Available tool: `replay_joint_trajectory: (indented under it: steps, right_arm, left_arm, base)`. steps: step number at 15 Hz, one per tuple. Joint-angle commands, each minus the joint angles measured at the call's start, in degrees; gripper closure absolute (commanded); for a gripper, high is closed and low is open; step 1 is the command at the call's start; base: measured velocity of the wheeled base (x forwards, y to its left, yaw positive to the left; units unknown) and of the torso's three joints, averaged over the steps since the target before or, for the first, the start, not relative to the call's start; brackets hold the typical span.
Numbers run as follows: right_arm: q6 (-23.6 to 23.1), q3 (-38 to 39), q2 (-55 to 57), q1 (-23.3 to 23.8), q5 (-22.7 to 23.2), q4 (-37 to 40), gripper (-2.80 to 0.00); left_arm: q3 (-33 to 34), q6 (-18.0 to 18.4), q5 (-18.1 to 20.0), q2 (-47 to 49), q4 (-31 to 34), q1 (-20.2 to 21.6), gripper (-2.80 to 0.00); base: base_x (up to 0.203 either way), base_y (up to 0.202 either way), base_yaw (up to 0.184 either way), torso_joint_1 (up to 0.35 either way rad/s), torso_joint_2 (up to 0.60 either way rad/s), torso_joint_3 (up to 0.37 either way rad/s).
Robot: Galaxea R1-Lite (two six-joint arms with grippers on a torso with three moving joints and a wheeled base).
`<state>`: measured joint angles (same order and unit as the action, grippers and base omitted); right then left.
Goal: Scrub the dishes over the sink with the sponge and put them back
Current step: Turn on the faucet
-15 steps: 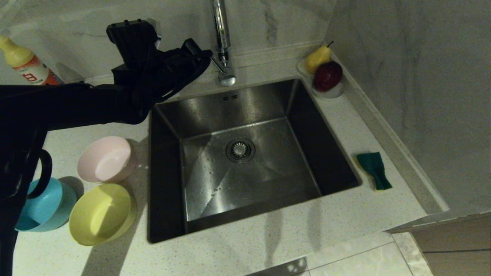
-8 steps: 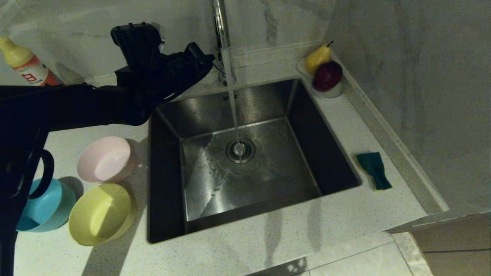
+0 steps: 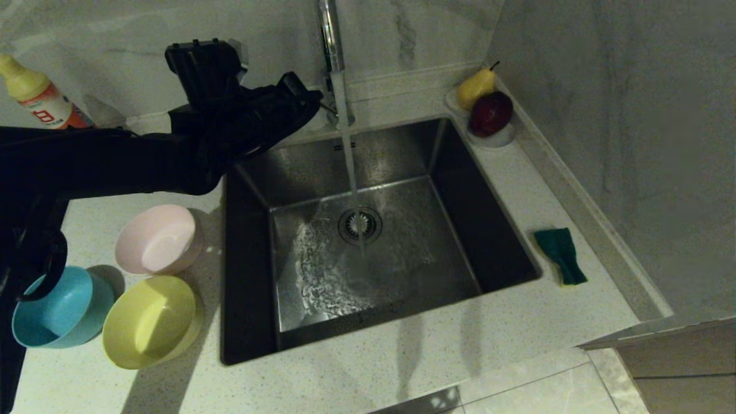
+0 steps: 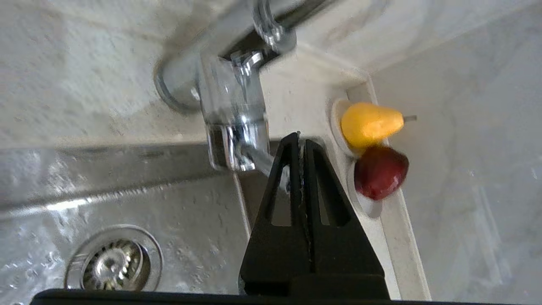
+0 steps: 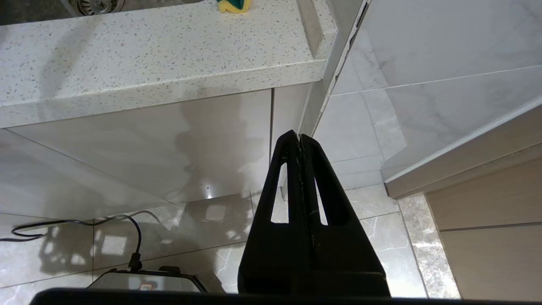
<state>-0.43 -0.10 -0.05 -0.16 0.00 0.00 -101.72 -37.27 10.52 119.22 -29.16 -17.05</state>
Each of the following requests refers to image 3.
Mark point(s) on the yellow plastic bowl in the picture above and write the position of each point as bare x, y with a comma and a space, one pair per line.
146, 322

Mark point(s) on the dark red apple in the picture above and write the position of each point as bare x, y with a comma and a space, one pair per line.
491, 112

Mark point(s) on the blue plastic bowl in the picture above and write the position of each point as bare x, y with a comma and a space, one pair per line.
69, 316

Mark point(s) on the metal sink drain strainer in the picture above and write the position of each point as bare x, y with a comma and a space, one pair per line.
360, 225

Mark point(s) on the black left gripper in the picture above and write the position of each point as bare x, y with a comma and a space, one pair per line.
218, 132

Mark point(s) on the light wooden cabinet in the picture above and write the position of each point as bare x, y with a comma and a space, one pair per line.
690, 374

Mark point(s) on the pink plastic bowl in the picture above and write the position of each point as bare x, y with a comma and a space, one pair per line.
155, 241

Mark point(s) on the chrome faucet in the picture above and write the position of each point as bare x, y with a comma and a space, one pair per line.
330, 34

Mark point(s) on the yellow pear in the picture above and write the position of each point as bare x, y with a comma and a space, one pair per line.
474, 89

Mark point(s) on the stainless steel sink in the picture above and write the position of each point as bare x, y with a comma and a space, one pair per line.
431, 276

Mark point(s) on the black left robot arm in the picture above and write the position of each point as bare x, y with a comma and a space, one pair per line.
86, 161

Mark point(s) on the yellow and green sponge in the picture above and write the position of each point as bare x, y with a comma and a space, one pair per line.
560, 253

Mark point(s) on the small white dish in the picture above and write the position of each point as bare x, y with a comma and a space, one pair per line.
494, 142

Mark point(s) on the yellow detergent bottle red label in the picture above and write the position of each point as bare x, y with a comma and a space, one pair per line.
40, 103

